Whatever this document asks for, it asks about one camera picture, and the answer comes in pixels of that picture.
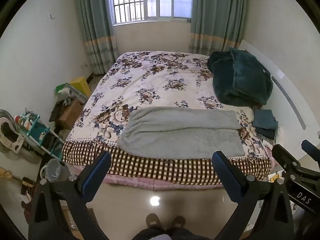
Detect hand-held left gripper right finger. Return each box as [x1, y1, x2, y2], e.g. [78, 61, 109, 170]
[212, 151, 295, 240]

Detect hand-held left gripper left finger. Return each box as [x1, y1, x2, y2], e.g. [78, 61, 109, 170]
[28, 151, 112, 240]

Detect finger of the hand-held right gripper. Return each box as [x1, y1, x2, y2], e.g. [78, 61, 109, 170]
[272, 144, 309, 180]
[301, 139, 320, 159]

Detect grey fleece blanket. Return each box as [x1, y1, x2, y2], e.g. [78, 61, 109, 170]
[117, 106, 246, 160]

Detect folded dark grey cloth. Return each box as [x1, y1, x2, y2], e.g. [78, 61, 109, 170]
[255, 127, 276, 141]

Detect clear plastic pitcher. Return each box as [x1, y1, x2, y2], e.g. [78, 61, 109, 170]
[40, 158, 72, 183]

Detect folded teal cloth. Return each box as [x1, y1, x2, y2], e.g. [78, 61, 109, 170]
[252, 109, 279, 130]

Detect brown cardboard box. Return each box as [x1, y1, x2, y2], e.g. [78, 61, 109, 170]
[59, 99, 84, 130]

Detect person's right brown slipper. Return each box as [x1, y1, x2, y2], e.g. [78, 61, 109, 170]
[171, 215, 186, 230]

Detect person's brown slipper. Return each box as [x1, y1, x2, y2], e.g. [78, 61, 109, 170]
[146, 213, 162, 230]
[171, 215, 186, 230]

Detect red cloth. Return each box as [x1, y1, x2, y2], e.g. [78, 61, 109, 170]
[20, 177, 38, 209]

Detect teal storage rack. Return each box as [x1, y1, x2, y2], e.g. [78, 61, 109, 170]
[15, 109, 64, 160]

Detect person's left brown slipper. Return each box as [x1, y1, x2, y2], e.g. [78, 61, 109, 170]
[146, 213, 162, 230]

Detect white headboard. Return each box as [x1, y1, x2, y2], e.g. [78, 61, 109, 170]
[239, 39, 320, 130]

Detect person's dark trouser legs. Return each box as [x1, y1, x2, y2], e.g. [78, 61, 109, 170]
[131, 226, 198, 240]

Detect clear bin with green lid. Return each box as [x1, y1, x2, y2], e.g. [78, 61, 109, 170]
[55, 82, 88, 104]

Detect yellow box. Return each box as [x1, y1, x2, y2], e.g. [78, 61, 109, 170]
[69, 76, 91, 98]

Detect dark green blanket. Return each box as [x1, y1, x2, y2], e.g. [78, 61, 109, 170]
[207, 47, 273, 106]

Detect floor fan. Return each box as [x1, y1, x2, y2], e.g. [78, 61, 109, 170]
[0, 109, 25, 160]

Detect bed with floral sheet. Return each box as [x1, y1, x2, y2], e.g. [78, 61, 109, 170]
[61, 51, 279, 189]

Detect teal striped curtain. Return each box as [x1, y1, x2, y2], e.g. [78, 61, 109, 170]
[75, 0, 119, 75]
[188, 0, 250, 55]

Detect barred window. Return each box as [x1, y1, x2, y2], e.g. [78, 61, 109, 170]
[112, 0, 194, 26]

